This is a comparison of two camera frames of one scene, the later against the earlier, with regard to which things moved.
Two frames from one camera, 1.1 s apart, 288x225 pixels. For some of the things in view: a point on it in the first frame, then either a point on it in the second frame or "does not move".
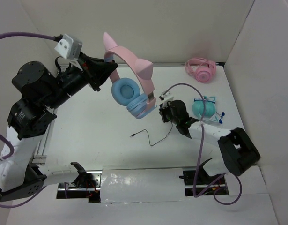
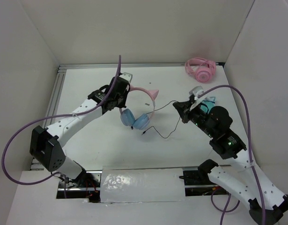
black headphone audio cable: x=148 y=136 → x=157 y=131
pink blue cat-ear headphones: x=127 y=92 → x=141 y=122
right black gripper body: x=167 y=113 → x=196 y=115
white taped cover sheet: x=124 y=184 does not move
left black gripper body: x=79 y=74 → x=121 y=100
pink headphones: x=203 y=69 does not move
